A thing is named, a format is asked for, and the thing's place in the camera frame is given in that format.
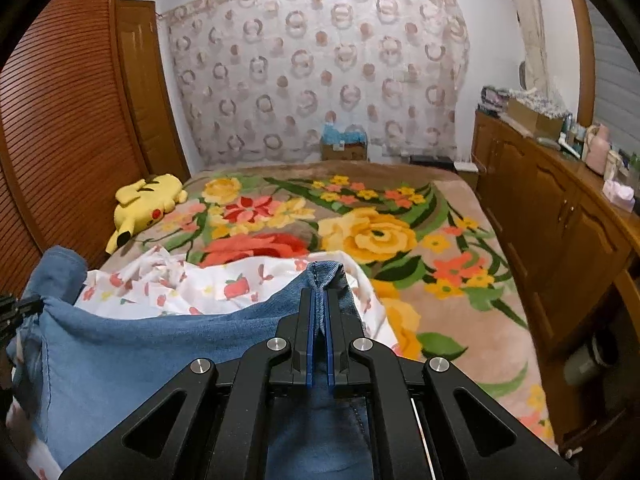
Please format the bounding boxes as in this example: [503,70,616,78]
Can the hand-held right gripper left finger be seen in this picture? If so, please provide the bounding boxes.
[60,287,321,480]

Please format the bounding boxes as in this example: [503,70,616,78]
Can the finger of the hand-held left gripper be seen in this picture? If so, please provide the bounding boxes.
[0,294,43,361]

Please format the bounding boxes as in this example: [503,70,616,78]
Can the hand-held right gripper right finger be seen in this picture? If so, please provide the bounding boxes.
[322,287,581,480]

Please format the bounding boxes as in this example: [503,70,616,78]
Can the blue denim pants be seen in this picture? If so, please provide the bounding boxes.
[10,245,376,480]

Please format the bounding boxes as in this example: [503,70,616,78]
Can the floral blanket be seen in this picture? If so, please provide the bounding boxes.
[102,162,558,451]

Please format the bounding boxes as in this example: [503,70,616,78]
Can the white strawberry print sheet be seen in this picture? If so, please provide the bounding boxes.
[7,245,401,480]

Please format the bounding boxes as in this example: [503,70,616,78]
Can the yellow plush toy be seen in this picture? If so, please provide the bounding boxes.
[105,172,188,256]

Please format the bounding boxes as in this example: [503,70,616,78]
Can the small cardboard box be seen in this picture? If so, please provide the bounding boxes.
[320,140,368,163]

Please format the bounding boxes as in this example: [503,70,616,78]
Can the wooden louvered wardrobe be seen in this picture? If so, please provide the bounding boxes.
[0,0,191,301]

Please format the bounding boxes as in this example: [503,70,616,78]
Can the blue plastic bag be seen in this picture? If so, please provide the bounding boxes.
[321,122,366,146]

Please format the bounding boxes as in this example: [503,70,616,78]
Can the wooden sideboard cabinet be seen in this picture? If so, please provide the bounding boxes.
[470,109,640,456]

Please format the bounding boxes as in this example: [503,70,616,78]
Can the grey trash bin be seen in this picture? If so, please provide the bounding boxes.
[562,330,621,386]

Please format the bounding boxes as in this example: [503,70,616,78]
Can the circle patterned sheer curtain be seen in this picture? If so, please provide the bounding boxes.
[165,0,471,171]

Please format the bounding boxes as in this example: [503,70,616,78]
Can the pile of patterned pouches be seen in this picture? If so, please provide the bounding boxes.
[477,87,511,116]

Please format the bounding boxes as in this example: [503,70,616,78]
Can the open cardboard box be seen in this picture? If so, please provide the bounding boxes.
[507,95,566,138]

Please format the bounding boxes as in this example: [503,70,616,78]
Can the pink thermos jug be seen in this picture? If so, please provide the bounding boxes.
[585,124,611,176]

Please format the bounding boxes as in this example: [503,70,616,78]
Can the cream tied curtain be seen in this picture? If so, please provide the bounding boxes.
[500,0,561,101]

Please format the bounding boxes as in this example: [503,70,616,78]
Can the wooden window frame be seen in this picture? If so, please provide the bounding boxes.
[565,0,598,126]

